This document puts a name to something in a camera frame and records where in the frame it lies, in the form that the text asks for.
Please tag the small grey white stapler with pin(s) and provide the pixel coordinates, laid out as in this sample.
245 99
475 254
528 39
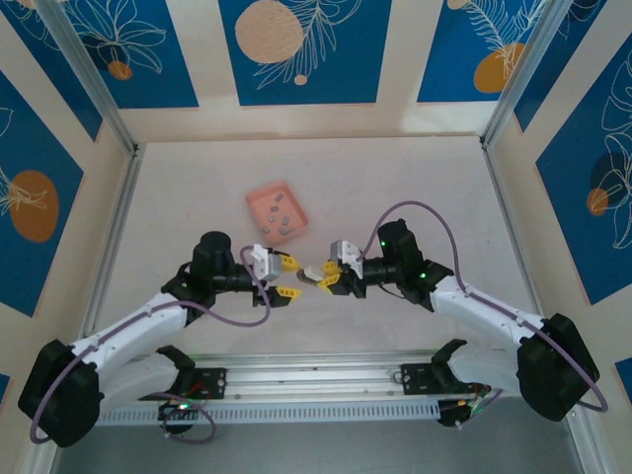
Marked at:
310 273

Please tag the pink plastic tray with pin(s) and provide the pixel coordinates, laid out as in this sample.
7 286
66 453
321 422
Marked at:
291 228

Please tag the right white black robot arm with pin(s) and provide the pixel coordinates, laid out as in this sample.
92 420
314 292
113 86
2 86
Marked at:
494 311

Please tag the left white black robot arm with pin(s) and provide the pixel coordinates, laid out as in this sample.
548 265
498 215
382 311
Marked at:
128 326

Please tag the black controller board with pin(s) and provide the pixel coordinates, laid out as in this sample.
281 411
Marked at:
178 409
459 412

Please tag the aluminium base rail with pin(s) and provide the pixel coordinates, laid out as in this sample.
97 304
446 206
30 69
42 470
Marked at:
316 377

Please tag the aluminium side rail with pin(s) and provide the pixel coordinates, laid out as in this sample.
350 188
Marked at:
513 237
116 232

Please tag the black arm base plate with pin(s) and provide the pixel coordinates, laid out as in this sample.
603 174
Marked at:
415 380
212 382

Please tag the aluminium frame post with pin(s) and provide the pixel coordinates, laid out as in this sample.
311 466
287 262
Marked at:
585 444
523 69
42 459
89 79

